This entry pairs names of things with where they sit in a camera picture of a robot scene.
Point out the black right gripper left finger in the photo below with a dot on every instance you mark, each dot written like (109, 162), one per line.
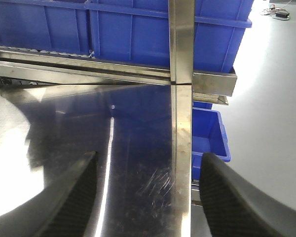
(62, 209)

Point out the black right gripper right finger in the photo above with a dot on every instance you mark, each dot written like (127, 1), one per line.
(234, 207)

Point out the blue bin under table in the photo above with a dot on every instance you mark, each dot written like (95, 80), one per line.
(208, 135)

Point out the large blue crate left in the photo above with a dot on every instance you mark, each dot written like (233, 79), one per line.
(53, 25)

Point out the large blue crate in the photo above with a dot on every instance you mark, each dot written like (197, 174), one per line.
(137, 31)
(53, 25)

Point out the large blue crate right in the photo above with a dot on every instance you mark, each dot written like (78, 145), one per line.
(137, 31)

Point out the black power strip on floor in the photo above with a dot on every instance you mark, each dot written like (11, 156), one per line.
(282, 15)

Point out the stainless steel rack frame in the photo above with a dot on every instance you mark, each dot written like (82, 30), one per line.
(55, 107)

